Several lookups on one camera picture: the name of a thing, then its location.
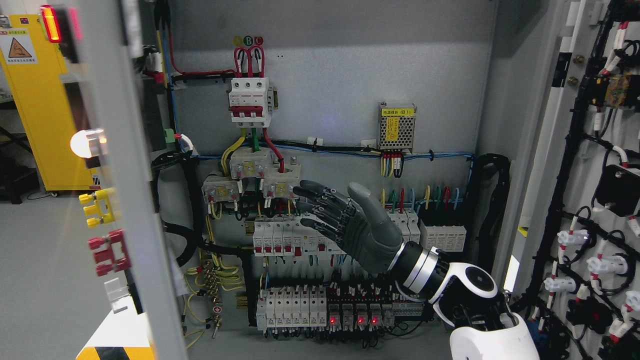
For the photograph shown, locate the grey robotic right hand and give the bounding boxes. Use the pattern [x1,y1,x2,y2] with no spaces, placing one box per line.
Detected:
[293,180,403,274]

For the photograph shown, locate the grey cabinet door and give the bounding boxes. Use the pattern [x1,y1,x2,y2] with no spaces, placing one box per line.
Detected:
[478,0,639,360]
[46,0,188,360]

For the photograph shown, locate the white breaker row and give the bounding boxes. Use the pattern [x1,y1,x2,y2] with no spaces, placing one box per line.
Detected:
[253,215,344,257]
[255,285,329,333]

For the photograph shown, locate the lower relay terminal row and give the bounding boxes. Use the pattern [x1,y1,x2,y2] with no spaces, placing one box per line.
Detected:
[327,270,434,336]

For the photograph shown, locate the black white surge protector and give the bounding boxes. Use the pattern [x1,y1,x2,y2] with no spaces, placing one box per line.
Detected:
[418,205,467,253]

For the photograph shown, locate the clear current transformers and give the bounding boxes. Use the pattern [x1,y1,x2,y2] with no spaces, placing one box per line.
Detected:
[201,146,302,207]

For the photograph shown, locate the metal mesh power supply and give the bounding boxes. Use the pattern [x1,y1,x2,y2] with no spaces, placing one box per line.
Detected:
[377,101,418,152]

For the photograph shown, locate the lower white breaker row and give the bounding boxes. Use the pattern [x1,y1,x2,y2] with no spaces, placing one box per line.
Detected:
[255,285,329,333]

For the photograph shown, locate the brass ground bar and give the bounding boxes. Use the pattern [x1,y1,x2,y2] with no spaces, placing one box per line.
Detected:
[201,259,223,339]

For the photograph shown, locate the red white main breaker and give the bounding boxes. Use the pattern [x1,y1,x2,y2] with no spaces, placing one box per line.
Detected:
[228,77,275,128]

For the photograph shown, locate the red terminal connector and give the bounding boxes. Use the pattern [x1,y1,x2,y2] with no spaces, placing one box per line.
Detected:
[87,228,131,277]

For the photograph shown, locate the yellow terminal connector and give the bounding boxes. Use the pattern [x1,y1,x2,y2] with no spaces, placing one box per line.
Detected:
[78,187,117,229]

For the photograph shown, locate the white lit indicator lamp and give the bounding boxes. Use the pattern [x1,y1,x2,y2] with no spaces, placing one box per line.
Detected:
[70,129,108,159]

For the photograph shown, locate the yellow safety cabinet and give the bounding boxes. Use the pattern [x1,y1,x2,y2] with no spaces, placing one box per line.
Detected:
[0,14,101,192]

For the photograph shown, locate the red indicator lamp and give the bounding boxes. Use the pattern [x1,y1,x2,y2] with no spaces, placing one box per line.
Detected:
[39,4,83,44]

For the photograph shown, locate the white DIN rail sockets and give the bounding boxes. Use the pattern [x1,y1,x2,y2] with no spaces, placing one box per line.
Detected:
[387,209,421,244]

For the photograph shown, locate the black corrugated cable conduit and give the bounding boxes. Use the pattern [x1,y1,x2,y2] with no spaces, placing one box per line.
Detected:
[467,154,531,330]

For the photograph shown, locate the left black cable conduit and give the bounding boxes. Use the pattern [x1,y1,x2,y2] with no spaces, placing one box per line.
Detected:
[151,150,256,326]

